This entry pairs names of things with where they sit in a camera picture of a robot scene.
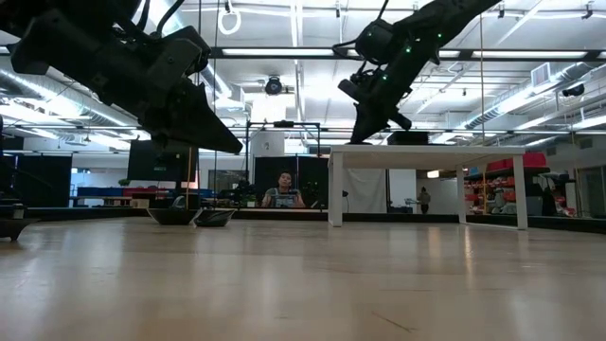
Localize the person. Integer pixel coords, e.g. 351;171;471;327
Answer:
416;186;433;215
261;170;307;209

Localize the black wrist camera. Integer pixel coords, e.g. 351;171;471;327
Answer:
175;25;212;65
337;78;368;103

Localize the yellow hanging cable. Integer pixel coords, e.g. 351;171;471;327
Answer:
478;0;488;215
186;146;195;209

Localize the black ceiling speaker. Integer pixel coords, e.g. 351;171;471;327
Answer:
561;82;586;99

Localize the black ceiling camera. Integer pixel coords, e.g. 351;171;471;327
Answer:
263;75;284;98

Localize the black partition panel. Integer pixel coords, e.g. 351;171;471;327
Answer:
0;152;73;208
254;155;331;209

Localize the white hanging ring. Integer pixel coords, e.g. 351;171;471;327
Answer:
218;8;243;37

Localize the white perforated metal shelf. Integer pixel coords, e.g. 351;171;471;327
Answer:
327;144;529;232

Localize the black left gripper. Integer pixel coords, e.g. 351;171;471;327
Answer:
97;35;243;155

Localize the black ceiling light rail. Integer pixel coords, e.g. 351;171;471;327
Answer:
207;45;606;62

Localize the black rounded mini plate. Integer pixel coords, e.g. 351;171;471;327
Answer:
147;206;201;226

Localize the shelf with red bins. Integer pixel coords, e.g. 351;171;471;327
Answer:
466;151;577;218

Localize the black teardrop mini plate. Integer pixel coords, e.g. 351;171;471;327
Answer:
192;207;237;229

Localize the black monitor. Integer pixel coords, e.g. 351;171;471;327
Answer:
126;139;200;184

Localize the white hanging sheet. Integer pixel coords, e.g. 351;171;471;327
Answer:
347;168;388;214

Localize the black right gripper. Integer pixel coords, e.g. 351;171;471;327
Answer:
349;65;412;144

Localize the silver ventilation duct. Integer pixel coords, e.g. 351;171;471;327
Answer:
466;61;606;132

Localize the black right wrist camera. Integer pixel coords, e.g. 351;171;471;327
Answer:
337;78;368;103

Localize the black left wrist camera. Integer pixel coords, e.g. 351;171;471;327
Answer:
175;25;212;65

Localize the black camera rig frame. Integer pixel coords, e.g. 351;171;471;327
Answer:
244;119;323;209

